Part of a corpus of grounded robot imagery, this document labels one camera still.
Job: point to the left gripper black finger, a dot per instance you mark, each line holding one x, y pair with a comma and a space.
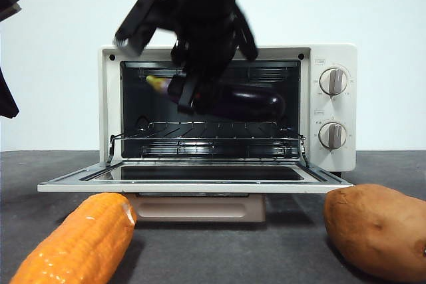
6, 97

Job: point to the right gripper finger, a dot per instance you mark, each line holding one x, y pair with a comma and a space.
188, 97

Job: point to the purple eggplant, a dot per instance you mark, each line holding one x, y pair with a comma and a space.
253, 104

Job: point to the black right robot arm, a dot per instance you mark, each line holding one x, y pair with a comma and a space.
206, 14

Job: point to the cream Toshiba toaster oven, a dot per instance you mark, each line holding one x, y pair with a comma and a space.
329, 53

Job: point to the large cream temperature knob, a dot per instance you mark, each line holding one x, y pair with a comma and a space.
333, 82

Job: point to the small cream timer knob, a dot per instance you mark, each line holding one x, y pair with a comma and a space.
332, 135

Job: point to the orange corn cob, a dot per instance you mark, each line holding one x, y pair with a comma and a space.
80, 240

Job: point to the brown sweet potato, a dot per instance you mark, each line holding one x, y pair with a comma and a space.
376, 230

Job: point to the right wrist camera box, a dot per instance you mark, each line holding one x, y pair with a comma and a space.
136, 21

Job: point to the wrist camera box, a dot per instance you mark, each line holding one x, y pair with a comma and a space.
8, 3
136, 21

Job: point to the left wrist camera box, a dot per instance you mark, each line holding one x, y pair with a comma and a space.
8, 3

